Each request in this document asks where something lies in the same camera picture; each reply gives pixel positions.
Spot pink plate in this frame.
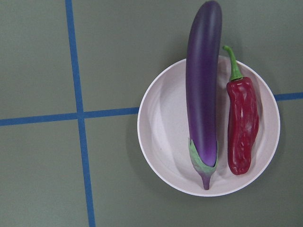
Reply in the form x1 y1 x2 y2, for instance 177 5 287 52
137 56 280 197

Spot red chili pepper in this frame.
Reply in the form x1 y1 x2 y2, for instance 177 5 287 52
223 45 259 175

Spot purple eggplant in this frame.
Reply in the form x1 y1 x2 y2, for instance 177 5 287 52
186 0 222 190

